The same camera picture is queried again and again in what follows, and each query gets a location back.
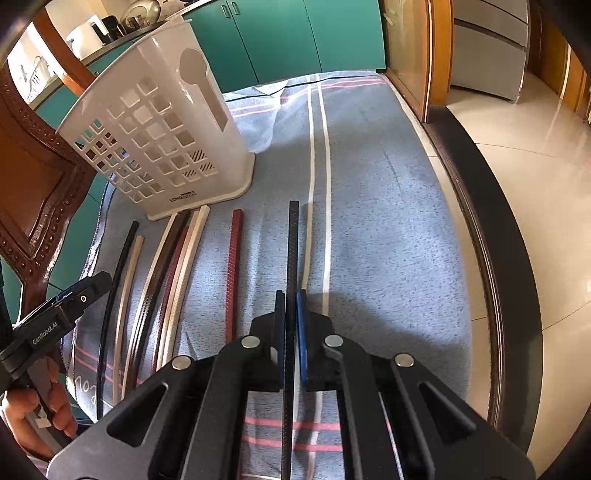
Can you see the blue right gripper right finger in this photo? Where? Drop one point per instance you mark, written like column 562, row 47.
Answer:
column 302, row 330

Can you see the cream chopstick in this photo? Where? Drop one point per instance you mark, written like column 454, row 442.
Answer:
column 185, row 264

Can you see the white plastic utensil basket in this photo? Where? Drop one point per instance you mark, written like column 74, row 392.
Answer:
column 155, row 125

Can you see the dark red chopstick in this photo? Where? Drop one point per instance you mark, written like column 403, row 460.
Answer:
column 166, row 302

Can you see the silver refrigerator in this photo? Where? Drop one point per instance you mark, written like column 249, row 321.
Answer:
column 491, row 43

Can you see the carved wooden chair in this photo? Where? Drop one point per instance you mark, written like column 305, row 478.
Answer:
column 43, row 181

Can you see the blue plaid cloth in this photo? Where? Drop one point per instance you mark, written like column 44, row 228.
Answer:
column 378, row 253

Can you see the beige chopstick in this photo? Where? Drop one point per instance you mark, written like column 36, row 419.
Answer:
column 121, row 317

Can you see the glass sliding door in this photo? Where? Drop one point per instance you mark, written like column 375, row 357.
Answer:
column 419, row 42

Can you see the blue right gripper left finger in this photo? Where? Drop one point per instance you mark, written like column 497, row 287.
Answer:
column 279, row 338

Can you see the white chopstick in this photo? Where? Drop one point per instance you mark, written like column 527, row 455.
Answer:
column 144, row 312

